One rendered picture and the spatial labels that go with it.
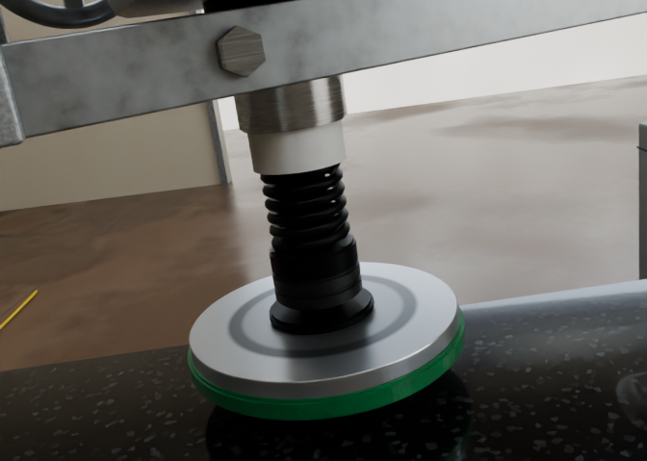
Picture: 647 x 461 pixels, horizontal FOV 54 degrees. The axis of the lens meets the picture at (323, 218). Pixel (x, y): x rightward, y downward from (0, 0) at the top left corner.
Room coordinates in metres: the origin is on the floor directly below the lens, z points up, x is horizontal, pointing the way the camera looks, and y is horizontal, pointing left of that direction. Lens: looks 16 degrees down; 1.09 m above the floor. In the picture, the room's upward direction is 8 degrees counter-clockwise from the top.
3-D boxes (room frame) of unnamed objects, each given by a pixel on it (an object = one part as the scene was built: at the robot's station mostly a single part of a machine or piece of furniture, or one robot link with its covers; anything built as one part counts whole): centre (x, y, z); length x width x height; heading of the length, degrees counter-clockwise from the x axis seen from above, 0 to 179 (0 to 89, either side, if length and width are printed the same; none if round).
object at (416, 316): (0.47, 0.01, 0.88); 0.21 x 0.21 x 0.01
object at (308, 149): (0.47, 0.01, 1.02); 0.07 x 0.07 x 0.04
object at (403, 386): (0.47, 0.01, 0.87); 0.22 x 0.22 x 0.04
